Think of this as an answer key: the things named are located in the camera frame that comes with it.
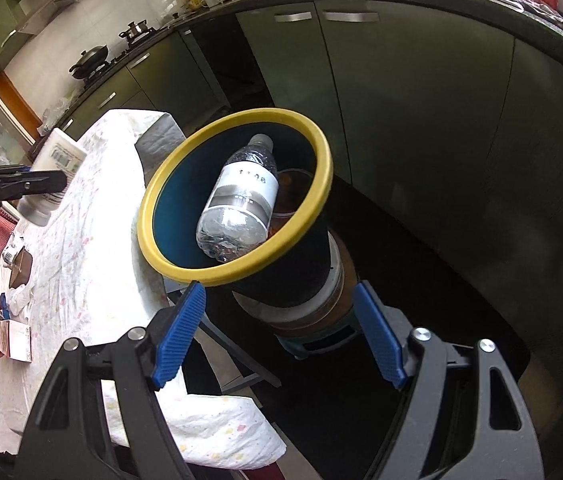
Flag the metal table frame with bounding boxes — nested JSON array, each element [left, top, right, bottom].
[[189, 305, 282, 396]]

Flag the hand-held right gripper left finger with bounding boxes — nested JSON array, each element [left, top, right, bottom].
[[14, 280, 207, 480]]

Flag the black gas stove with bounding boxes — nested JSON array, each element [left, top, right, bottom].
[[82, 35, 172, 78]]

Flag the small white carton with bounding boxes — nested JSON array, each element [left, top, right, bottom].
[[0, 320, 33, 362]]

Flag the black lidded wok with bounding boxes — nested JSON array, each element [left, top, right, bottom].
[[68, 45, 111, 80]]

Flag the small steel pot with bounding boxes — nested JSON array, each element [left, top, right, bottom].
[[119, 20, 157, 43]]

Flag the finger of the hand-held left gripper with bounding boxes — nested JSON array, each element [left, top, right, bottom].
[[0, 164, 68, 206]]

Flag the clear white-label water bottle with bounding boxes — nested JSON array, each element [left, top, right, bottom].
[[196, 133, 280, 263]]

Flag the white floral tablecloth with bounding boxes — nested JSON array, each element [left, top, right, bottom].
[[0, 109, 287, 471]]

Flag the green lower cabinets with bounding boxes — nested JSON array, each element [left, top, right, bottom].
[[36, 0, 563, 361]]

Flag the white lotion bottle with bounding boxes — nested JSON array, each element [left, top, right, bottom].
[[16, 127, 87, 227]]

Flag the white plastic bags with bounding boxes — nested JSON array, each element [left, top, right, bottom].
[[36, 95, 70, 136]]

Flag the black yellow-rimmed trash bin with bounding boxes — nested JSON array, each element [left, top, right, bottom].
[[138, 107, 357, 322]]

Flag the brown plastic tray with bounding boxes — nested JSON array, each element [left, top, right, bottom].
[[10, 246, 33, 288]]

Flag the white paper wrapper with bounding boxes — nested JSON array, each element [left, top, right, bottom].
[[0, 240, 25, 267]]

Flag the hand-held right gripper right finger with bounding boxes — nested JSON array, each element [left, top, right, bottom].
[[353, 280, 547, 480]]

